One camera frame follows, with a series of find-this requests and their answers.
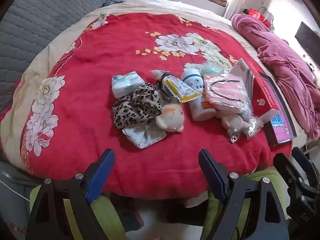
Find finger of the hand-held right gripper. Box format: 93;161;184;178
273;153;304;193
292;147;320;188

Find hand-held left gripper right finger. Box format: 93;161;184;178
198;149;290;240

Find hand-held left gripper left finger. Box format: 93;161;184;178
26;149;116;240

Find purple book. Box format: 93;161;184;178
257;71;298;147

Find white floral cloth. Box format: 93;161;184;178
122;124;167;149

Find leopard print scrunchie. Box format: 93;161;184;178
112;83;163;128

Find white teal tissue pack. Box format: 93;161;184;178
111;71;145;99

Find green puff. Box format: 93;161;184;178
200;62;225;77

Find pink book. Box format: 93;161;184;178
269;115;294;144

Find person's green trousers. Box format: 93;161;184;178
29;169;287;240

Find small clear plastic bag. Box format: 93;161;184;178
246;116;266;140

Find cream plush toy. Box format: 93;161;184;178
155;104;185;133

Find white plastic bottle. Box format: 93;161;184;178
182;69;216;122

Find red floral blanket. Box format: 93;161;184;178
0;12;293;200

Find yellow-edged sachet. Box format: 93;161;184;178
164;77;198;103

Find pink quilt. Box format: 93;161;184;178
231;14;320;140

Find small dark-banded bottle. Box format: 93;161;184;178
151;69;175;98

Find black television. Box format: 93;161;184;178
294;21;320;65

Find red gift bags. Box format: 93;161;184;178
242;8;273;29

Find grey quilted headboard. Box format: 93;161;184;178
0;0;118;110

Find blue patterned cloth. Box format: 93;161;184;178
102;0;130;7

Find bed with beige sheet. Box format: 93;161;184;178
0;0;300;178

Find cream plush keychain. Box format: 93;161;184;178
221;112;250;143

